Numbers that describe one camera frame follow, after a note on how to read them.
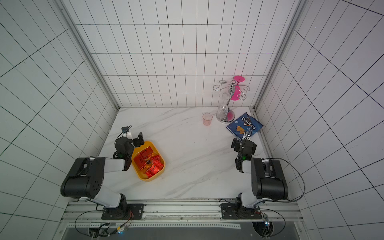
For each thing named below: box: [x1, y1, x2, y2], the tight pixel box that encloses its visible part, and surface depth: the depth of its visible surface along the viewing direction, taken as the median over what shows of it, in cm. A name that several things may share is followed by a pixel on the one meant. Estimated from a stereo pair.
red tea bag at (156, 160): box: [151, 155, 163, 165], surface depth 87 cm
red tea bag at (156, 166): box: [147, 160, 164, 175], surface depth 85 cm
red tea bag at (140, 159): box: [133, 153, 148, 170], surface depth 91 cm
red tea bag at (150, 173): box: [145, 169, 156, 178], surface depth 85 cm
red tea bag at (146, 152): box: [140, 146, 153, 159], surface depth 94 cm
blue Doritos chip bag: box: [226, 112, 264, 140], surface depth 109 cm
